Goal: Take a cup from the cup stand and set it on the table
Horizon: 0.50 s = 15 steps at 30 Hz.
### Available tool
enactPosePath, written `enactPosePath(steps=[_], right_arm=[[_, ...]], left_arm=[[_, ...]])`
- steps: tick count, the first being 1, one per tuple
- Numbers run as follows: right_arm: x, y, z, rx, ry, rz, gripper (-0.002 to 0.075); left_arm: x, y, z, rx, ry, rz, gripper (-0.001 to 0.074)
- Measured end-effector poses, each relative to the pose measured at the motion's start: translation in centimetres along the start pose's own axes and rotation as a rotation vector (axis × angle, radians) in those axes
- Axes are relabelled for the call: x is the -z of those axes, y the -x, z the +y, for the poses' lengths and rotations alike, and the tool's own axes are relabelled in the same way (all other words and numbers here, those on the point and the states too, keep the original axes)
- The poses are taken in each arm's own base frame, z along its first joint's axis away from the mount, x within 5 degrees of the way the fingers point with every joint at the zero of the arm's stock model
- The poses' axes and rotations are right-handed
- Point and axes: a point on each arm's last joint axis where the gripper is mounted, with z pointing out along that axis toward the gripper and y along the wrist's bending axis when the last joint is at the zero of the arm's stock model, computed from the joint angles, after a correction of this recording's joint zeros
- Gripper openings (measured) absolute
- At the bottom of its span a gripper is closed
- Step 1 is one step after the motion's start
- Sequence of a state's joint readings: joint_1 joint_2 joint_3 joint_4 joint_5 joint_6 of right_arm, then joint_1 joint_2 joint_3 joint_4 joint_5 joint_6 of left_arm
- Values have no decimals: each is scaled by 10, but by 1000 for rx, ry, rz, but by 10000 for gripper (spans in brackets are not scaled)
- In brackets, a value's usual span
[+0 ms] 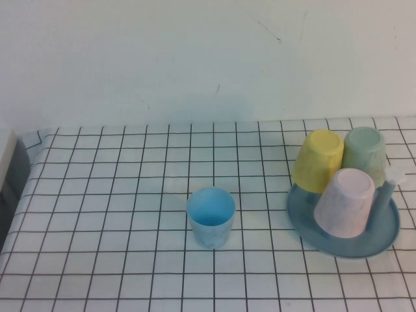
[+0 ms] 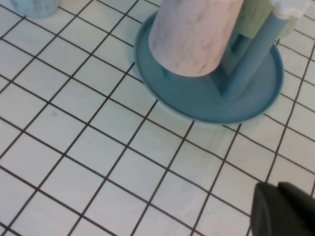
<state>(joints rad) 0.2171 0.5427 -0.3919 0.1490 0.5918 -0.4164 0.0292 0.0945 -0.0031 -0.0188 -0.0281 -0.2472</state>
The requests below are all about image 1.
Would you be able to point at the blue plastic cup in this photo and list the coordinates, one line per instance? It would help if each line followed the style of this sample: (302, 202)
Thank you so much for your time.
(211, 234)

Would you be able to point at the yellow plastic cup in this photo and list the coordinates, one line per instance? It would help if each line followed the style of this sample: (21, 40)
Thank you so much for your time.
(317, 162)

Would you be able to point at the pink plastic cup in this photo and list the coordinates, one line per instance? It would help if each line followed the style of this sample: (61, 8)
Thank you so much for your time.
(344, 208)

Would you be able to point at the green plastic cup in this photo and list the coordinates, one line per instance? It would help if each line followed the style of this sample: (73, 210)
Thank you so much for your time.
(364, 152)

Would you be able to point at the blue cup stand tray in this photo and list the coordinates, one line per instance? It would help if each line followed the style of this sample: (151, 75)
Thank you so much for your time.
(351, 248)

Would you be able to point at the white black-grid tablecloth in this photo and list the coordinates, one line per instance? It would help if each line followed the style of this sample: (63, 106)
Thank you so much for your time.
(130, 195)

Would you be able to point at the dark grey furniture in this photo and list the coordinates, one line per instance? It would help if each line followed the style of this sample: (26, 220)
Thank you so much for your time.
(14, 175)

